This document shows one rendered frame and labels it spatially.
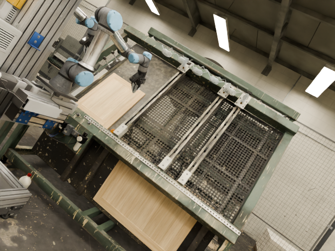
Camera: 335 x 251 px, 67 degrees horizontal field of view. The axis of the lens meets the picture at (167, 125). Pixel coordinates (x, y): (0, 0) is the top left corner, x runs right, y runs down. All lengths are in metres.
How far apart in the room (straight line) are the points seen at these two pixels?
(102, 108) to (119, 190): 0.80
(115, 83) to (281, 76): 5.54
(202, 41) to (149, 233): 6.46
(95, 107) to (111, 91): 0.25
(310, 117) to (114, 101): 5.68
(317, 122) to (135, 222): 5.78
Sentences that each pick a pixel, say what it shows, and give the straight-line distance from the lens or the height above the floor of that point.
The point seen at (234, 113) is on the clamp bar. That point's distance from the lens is 2.62.
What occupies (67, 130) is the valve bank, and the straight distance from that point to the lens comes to 2.36.
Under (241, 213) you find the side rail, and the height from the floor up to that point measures 1.00.
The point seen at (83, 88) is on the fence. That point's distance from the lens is 2.67.
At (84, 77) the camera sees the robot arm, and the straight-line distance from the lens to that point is 1.77.
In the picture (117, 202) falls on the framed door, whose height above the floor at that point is 0.37.
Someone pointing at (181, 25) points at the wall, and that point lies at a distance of 8.46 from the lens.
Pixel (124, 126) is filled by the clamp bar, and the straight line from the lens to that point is 2.32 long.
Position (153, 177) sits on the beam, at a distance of 2.13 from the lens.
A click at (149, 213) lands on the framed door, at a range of 2.43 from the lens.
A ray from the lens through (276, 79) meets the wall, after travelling 7.48.
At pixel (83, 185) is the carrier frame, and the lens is 2.62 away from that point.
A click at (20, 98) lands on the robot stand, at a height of 0.91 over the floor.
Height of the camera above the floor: 1.30
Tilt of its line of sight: 1 degrees down
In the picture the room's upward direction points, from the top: 34 degrees clockwise
